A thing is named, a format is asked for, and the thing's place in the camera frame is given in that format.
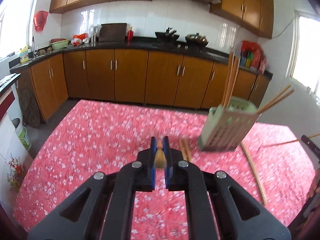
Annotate bamboo chopstick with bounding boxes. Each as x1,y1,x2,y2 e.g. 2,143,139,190
184,138,192,162
224,56,240,108
240,142,267,206
256,85,295,114
155,140,167,169
178,138,188,161
221,51,234,106

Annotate perforated steel chopstick holder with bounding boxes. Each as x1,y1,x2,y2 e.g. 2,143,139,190
198,96,259,152

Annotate brown lower kitchen cabinets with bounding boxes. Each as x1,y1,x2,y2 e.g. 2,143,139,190
15,47,272,124

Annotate person's right hand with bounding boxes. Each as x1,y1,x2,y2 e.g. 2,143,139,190
307,169,320,198

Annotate red floral tablecloth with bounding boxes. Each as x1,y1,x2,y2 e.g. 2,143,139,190
14,100,315,230

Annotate green white paint bucket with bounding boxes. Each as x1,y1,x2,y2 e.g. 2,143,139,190
12,118,31,151

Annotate red bags on counter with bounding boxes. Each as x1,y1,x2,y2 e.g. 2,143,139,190
240,41,267,74

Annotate black wok right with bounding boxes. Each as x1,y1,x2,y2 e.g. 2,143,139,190
185,33,209,48

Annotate black wok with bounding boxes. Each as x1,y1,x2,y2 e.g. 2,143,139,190
155,27,180,43
185,33,209,48

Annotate black countertop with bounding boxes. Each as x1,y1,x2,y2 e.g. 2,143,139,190
9,36,274,81

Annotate sink faucet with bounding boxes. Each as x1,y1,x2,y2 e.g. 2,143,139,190
31,36,37,59

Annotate red white bag on counter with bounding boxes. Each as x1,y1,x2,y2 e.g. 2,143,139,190
71,33,89,46

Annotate green basin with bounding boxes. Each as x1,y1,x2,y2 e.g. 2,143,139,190
51,40,69,50

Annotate yellow detergent bottle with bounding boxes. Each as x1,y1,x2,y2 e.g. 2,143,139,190
20,45,29,63

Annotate dark cutting board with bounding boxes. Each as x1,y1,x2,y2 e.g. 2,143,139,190
99,23,127,42

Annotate red bottle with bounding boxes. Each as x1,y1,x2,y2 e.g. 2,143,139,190
127,26,134,42

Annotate black wok left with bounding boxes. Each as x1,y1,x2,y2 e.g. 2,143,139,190
155,27,180,43

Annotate red plastic bag on wall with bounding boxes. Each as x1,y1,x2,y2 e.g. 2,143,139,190
33,10,49,33

